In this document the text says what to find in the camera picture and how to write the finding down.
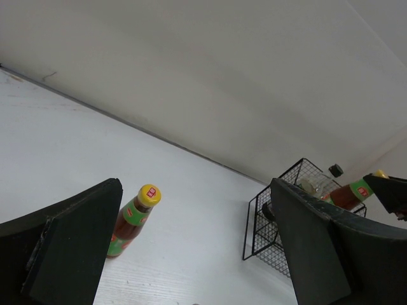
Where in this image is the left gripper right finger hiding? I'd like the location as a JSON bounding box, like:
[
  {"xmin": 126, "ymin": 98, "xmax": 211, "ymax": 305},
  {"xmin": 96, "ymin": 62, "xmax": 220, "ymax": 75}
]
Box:
[{"xmin": 271, "ymin": 179, "xmax": 406, "ymax": 304}]

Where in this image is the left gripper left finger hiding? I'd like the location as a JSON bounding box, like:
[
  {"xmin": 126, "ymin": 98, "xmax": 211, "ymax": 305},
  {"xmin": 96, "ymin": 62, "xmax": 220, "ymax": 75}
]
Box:
[{"xmin": 1, "ymin": 178, "xmax": 123, "ymax": 304}]

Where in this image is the tall clear black-cap bottle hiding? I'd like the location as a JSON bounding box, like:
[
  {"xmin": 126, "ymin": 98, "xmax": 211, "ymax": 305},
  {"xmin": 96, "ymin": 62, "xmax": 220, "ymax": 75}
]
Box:
[{"xmin": 262, "ymin": 163, "xmax": 343, "ymax": 220}]

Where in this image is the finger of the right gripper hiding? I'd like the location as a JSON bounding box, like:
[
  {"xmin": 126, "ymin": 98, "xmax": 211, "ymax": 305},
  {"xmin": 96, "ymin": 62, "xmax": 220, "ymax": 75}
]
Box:
[{"xmin": 363, "ymin": 174, "xmax": 407, "ymax": 221}]

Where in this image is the yellow-cap sauce bottle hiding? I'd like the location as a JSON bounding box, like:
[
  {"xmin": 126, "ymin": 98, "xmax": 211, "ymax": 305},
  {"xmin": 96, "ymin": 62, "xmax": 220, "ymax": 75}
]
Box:
[
  {"xmin": 321, "ymin": 179, "xmax": 375, "ymax": 210},
  {"xmin": 107, "ymin": 184, "xmax": 162, "ymax": 258}
]

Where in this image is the black wire mesh rack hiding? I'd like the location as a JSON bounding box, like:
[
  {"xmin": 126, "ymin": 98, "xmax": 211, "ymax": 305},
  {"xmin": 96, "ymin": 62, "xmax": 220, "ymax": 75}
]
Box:
[{"xmin": 242, "ymin": 158, "xmax": 367, "ymax": 279}]

